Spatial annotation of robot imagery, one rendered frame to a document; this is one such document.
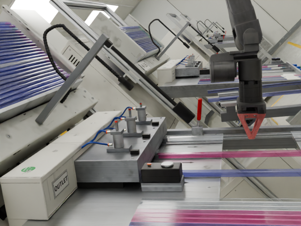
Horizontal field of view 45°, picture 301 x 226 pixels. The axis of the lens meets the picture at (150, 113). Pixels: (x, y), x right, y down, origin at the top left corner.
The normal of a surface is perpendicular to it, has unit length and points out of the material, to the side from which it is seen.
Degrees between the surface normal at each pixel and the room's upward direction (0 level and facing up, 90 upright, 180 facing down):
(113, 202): 44
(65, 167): 134
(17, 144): 90
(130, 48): 90
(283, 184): 90
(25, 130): 90
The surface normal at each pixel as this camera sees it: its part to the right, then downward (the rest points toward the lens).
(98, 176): -0.21, 0.24
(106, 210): -0.10, -0.97
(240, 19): -0.16, 0.00
